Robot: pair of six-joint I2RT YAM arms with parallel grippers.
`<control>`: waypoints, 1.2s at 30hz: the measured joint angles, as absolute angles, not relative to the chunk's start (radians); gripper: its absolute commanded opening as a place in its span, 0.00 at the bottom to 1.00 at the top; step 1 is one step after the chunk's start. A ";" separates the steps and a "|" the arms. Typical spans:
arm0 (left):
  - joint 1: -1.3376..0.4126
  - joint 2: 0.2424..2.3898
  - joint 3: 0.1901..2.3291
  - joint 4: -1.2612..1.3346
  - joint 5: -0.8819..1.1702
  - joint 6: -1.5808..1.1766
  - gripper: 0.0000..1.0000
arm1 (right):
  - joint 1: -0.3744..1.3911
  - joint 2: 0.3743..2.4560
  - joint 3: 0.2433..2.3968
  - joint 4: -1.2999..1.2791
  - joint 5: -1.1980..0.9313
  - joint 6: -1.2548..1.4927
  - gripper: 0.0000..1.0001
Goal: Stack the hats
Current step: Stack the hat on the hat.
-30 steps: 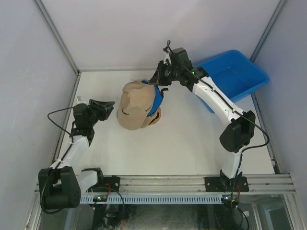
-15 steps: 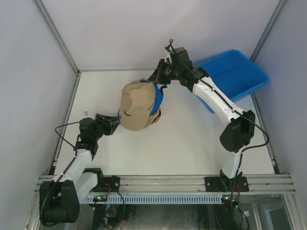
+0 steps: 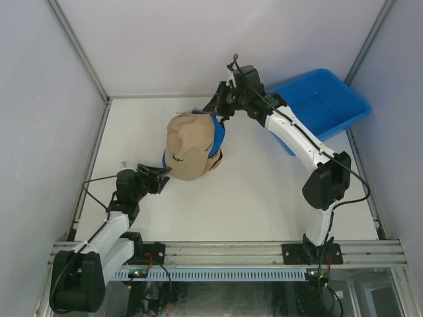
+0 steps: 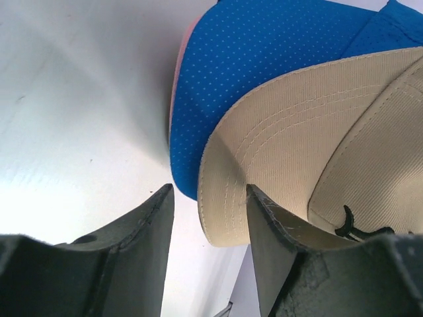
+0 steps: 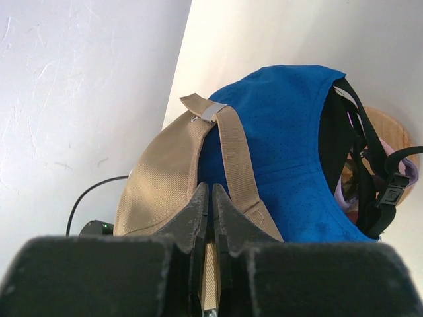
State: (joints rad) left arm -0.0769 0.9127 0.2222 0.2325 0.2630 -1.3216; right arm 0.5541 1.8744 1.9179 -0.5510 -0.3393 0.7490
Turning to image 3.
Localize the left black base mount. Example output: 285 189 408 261
128 242 166 265

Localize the perforated cable tray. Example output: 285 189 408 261
112 267 307 282

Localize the aluminium front rail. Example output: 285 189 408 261
153 240 407 268

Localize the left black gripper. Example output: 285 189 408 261
132 164 171 202

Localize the wooden hat stand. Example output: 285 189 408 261
209 149 223 172

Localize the blue baseball cap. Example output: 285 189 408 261
161 114 227 168

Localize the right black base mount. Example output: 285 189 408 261
282 242 344 265

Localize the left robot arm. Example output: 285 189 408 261
49 164 171 314

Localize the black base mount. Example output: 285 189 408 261
128 242 166 265
282 242 344 265

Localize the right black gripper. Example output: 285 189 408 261
204 81 249 118

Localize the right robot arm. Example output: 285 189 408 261
203 61 352 264

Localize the blue plastic bin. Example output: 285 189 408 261
271 69 371 141

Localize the tan baseball cap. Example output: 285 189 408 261
201 149 223 176
164 108 217 182

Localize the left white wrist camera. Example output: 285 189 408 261
121 161 130 170

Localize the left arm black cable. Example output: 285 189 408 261
49 176 118 314

